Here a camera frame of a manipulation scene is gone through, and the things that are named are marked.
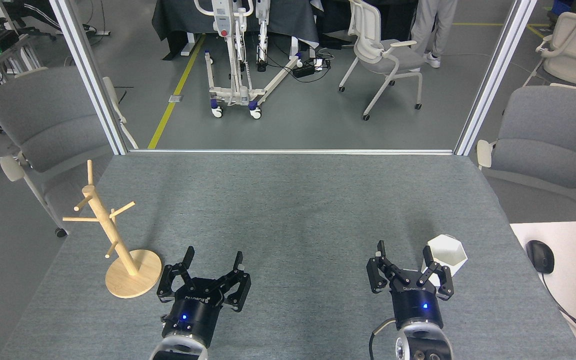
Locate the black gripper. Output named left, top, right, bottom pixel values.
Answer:
left=157, top=246, right=252, bottom=348
left=366, top=240, right=455, bottom=331

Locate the white faceted cup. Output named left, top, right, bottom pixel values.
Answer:
left=421, top=234, right=469, bottom=288

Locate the wooden cup rack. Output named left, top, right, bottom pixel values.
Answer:
left=62, top=160, right=163, bottom=299

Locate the black computer mouse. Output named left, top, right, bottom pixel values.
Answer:
left=526, top=240, right=555, bottom=274

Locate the grey armchair with cream arms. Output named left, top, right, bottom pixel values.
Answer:
left=0, top=66, right=139, bottom=238
left=476, top=84, right=576, bottom=221

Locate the white mesh-back office chair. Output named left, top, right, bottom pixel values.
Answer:
left=338, top=0, right=424, bottom=122

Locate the black power strip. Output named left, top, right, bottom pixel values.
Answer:
left=293, top=59, right=334, bottom=78

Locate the person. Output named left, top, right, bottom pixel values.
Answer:
left=410, top=0, right=459, bottom=69

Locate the white wheeled stand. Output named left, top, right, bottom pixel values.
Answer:
left=194, top=0, right=319, bottom=120

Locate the dark cloth-covered table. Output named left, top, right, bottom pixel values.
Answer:
left=151, top=0, right=319, bottom=61

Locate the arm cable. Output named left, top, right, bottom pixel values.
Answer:
left=369, top=320, right=398, bottom=360

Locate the black mouse cable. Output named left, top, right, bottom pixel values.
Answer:
left=540, top=272, right=576, bottom=353

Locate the silver table edge rail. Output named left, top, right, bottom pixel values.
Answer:
left=128, top=148, right=456, bottom=156

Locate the silver frame post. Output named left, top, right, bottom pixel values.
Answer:
left=48, top=0, right=129, bottom=156
left=454, top=0, right=539, bottom=157

